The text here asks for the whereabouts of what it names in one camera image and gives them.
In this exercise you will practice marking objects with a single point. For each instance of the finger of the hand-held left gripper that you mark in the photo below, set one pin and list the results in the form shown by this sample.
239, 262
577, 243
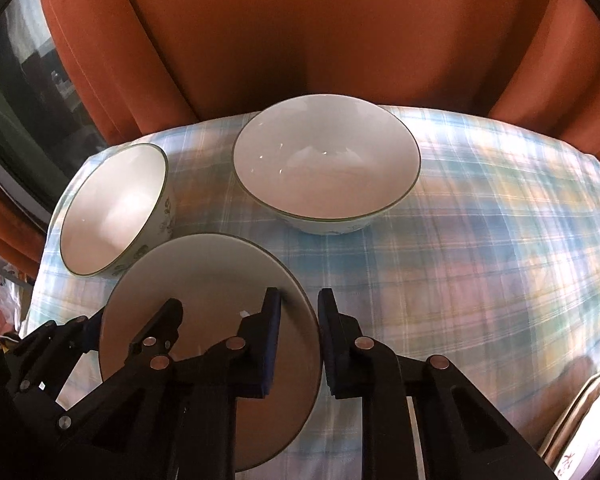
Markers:
91, 336
162, 322

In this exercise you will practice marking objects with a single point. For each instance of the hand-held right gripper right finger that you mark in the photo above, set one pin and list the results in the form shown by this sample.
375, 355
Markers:
330, 350

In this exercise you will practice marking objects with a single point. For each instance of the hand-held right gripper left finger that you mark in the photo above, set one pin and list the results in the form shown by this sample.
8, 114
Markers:
270, 350

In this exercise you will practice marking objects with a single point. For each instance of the white blue floral bowl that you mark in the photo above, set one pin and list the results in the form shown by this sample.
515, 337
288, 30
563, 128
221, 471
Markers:
110, 210
325, 170
205, 290

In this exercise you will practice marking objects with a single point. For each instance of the large round yellow floral plate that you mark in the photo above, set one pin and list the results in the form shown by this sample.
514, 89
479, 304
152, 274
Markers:
578, 407

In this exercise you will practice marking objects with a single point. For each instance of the orange curtain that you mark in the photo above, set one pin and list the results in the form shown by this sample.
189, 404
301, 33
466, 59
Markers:
5, 240
330, 35

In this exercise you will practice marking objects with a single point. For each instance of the pastel plaid tablecloth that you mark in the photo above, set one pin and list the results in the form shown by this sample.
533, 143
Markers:
480, 260

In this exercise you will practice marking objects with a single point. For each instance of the dark glass window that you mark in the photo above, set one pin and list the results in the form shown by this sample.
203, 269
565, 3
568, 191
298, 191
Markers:
30, 110

